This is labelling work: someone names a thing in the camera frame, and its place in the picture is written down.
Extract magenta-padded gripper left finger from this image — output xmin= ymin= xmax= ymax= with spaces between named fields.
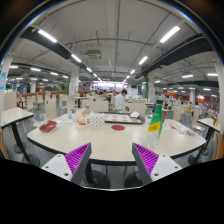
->
xmin=41 ymin=142 xmax=93 ymax=186

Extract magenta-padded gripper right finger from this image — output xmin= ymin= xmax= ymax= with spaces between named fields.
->
xmin=131 ymin=142 xmax=183 ymax=186

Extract green-labelled clear drink bottle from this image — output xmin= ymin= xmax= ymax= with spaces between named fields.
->
xmin=146 ymin=104 xmax=164 ymax=148

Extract plastic bag with food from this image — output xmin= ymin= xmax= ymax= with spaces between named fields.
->
xmin=73 ymin=109 xmax=92 ymax=126

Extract flat round red coaster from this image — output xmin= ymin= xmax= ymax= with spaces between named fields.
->
xmin=111 ymin=124 xmax=126 ymax=132

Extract white polka-dot mug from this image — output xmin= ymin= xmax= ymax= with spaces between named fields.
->
xmin=89 ymin=113 xmax=106 ymax=129

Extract colourful printed flyer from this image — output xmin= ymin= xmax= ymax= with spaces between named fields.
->
xmin=167 ymin=123 xmax=202 ymax=140

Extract white crumpled napkin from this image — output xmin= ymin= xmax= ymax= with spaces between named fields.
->
xmin=129 ymin=110 xmax=141 ymax=119

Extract red paper cup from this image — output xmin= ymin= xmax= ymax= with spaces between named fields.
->
xmin=161 ymin=109 xmax=168 ymax=124

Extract beige canteen chairs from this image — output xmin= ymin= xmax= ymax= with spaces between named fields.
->
xmin=4 ymin=91 xmax=214 ymax=133

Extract person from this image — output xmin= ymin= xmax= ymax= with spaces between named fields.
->
xmin=113 ymin=88 xmax=128 ymax=112

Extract white table with black leg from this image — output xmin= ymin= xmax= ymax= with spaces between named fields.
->
xmin=188 ymin=117 xmax=221 ymax=166
xmin=0 ymin=106 xmax=41 ymax=167

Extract ceiling air conditioner unit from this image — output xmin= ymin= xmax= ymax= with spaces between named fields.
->
xmin=84 ymin=49 xmax=103 ymax=62

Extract ceiling strip lights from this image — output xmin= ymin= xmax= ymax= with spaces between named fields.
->
xmin=8 ymin=25 xmax=219 ymax=101

